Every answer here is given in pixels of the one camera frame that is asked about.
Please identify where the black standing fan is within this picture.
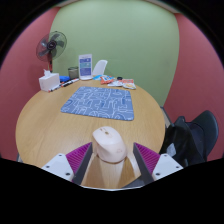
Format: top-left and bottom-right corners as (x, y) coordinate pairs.
(35, 30), (68, 73)

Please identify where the light blue snack packet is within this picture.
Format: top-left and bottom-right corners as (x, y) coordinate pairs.
(93, 74), (108, 82)

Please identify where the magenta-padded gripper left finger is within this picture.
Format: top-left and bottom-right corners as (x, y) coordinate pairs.
(41, 142), (94, 186)

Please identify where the black-capped whiteboard marker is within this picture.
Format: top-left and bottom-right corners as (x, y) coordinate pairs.
(48, 83), (64, 93)

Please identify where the orange and white snack packet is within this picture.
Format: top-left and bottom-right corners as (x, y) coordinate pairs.
(121, 78), (137, 90)

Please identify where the white chair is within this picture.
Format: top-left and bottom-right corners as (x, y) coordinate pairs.
(92, 59), (109, 77)

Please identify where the blue patterned mouse pad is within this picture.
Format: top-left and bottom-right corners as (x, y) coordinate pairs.
(60, 86), (135, 122)

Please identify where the red-capped whiteboard marker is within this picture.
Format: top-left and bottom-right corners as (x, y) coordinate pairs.
(60, 78), (80, 88)

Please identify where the white tissue box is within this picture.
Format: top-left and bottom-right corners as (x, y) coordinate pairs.
(38, 69), (61, 92)

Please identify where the dark mesh pen cup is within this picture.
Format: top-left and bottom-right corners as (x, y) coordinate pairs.
(67, 66), (80, 80)

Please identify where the cream computer mouse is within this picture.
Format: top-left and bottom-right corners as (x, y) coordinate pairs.
(91, 126), (128, 164)

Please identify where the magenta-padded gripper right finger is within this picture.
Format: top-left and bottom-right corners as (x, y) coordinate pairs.
(132, 142), (185, 186)

